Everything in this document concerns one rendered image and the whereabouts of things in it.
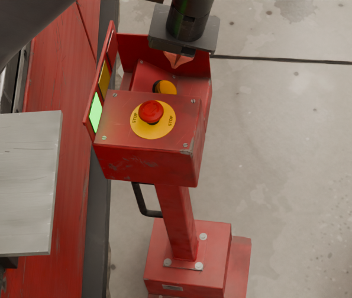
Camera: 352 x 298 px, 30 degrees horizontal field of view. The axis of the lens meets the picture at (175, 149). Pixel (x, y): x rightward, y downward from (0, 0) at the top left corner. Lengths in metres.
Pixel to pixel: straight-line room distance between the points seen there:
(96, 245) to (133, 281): 0.14
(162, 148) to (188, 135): 0.04
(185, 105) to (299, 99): 0.99
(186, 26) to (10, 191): 0.36
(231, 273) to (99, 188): 0.43
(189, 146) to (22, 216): 0.35
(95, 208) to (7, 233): 1.08
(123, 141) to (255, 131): 0.96
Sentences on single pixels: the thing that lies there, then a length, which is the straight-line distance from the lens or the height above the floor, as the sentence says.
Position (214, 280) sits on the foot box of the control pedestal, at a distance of 1.60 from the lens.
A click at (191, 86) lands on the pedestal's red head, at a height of 0.70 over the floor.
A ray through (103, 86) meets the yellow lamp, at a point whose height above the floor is 0.81.
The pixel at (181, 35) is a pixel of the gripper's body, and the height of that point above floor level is 0.90.
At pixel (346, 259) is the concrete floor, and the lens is 1.76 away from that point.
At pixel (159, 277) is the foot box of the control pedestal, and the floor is 0.12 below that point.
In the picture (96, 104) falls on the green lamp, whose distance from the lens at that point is 1.00.
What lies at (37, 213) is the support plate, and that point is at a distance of 0.72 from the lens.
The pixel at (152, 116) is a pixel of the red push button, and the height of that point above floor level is 0.81.
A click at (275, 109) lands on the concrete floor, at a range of 1.96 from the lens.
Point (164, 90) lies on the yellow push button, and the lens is 1.11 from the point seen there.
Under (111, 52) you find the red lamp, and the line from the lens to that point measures 1.07.
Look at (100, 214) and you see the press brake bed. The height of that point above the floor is 0.05.
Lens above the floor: 1.62
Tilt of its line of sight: 59 degrees down
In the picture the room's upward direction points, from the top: 11 degrees counter-clockwise
